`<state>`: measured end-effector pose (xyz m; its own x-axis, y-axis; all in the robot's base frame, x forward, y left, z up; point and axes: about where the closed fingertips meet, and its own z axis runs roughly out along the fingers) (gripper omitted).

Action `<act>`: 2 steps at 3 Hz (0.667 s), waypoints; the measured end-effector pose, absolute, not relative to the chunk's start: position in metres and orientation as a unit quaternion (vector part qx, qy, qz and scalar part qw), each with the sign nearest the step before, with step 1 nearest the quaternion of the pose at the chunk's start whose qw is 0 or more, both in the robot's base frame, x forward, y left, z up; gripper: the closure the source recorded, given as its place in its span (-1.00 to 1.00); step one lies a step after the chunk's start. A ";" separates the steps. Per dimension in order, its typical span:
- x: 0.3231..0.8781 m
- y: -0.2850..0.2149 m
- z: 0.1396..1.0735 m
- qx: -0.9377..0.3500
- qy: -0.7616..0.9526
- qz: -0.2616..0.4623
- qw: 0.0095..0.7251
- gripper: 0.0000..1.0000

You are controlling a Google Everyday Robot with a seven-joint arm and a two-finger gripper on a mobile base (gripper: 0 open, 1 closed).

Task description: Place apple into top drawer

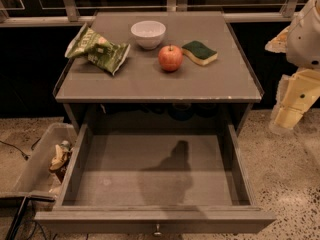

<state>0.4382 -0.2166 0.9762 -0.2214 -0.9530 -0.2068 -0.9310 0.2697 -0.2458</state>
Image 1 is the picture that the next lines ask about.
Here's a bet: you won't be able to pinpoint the black stand with cables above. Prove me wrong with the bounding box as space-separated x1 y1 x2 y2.
2 195 54 240

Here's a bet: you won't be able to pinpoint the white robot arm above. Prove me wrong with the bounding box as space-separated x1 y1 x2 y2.
265 0 320 134

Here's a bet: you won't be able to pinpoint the black cable on floor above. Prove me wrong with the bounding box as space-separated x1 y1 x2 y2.
0 140 31 161

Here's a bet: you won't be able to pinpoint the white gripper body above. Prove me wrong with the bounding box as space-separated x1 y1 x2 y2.
281 69 320 113

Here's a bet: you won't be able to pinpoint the metal drawer knob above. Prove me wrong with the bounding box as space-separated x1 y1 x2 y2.
153 224 162 237

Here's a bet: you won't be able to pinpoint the green chip bag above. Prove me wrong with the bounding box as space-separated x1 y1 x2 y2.
65 24 131 75

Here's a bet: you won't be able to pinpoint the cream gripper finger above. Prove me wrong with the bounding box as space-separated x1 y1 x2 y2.
269 105 302 135
265 27 289 53

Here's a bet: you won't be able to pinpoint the grey cabinet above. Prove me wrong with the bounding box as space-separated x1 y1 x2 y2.
54 11 263 129

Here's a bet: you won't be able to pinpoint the items in plastic bin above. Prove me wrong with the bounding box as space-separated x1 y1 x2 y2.
49 140 73 183

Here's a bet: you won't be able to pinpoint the open grey top drawer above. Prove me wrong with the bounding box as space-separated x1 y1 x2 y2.
34 122 277 235

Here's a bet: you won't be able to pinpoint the red apple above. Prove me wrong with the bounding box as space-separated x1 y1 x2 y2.
158 45 183 72

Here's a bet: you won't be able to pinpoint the clear plastic bin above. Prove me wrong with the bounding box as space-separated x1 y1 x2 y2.
0 123 77 202

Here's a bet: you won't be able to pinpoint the metal window railing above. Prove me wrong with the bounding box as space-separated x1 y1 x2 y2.
0 0 308 26

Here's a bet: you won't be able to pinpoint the white ceramic bowl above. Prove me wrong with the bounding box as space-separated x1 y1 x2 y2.
131 21 166 50

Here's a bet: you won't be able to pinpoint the green yellow sponge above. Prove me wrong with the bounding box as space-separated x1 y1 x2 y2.
182 41 218 66

